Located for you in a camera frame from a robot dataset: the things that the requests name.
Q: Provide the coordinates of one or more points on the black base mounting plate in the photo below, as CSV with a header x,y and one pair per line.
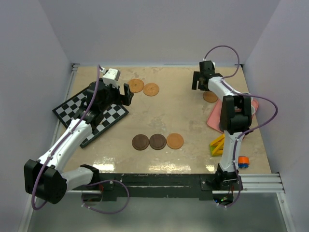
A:
x,y
198,186

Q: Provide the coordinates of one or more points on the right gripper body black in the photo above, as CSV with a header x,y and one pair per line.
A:
x,y
202,87

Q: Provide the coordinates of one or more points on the light orange wooden coaster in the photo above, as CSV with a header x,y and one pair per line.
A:
x,y
175,141

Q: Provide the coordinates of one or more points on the pink tray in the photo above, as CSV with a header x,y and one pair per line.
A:
x,y
213,120

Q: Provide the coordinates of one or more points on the dark brown wooden coaster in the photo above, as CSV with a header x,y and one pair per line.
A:
x,y
140,142

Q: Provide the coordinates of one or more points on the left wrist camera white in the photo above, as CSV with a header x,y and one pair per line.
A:
x,y
110,76

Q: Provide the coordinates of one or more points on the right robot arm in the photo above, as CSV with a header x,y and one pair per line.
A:
x,y
235,120

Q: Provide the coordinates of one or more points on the round light cork coaster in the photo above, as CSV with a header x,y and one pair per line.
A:
x,y
151,89

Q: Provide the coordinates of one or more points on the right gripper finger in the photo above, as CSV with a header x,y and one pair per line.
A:
x,y
195,81
203,84

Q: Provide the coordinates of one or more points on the yellow green wooden block toy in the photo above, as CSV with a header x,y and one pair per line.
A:
x,y
217,146

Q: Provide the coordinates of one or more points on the black white chessboard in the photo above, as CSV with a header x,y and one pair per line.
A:
x,y
67,110

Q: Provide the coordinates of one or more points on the scalloped light cork coaster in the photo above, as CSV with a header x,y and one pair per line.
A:
x,y
136,85

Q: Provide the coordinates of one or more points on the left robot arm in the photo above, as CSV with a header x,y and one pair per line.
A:
x,y
44,177

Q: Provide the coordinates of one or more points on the orange blue toy car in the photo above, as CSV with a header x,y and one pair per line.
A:
x,y
243,162

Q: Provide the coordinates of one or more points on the grey white cup lower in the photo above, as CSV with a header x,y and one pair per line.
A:
x,y
252,109

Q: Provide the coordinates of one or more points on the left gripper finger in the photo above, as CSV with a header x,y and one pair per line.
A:
x,y
115,95
126,98

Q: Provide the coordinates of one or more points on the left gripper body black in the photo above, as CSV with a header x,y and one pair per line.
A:
x,y
107,103

